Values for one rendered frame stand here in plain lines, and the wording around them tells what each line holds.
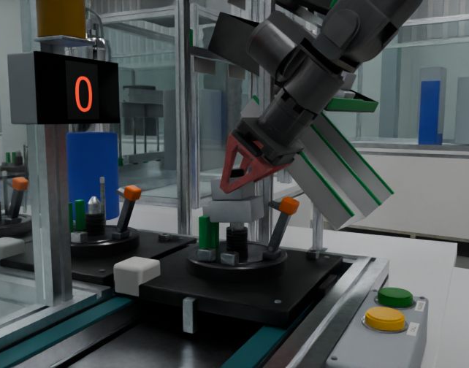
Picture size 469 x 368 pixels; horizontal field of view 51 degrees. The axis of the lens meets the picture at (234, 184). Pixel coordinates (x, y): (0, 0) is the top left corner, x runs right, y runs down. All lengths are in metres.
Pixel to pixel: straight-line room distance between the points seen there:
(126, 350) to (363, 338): 0.26
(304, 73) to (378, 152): 4.08
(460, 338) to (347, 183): 0.34
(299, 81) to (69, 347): 0.40
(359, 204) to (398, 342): 0.47
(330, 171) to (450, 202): 3.61
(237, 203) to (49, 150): 0.24
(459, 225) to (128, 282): 4.08
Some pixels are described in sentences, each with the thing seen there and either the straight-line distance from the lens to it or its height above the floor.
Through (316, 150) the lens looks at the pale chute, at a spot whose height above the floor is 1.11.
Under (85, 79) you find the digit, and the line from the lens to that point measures 0.57.
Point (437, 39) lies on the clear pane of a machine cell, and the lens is 4.61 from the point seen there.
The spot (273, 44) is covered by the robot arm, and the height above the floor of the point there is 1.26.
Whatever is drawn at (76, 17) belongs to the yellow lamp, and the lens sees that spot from 0.57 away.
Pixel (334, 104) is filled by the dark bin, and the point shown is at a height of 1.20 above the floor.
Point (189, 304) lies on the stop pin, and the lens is 0.59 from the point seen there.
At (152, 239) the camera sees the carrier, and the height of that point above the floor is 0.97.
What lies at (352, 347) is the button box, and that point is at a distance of 0.51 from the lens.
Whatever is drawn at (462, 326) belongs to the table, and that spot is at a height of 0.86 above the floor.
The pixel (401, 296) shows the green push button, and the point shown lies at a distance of 0.61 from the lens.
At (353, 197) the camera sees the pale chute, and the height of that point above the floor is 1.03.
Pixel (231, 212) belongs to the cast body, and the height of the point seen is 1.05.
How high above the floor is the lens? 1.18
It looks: 8 degrees down
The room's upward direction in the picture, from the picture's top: straight up
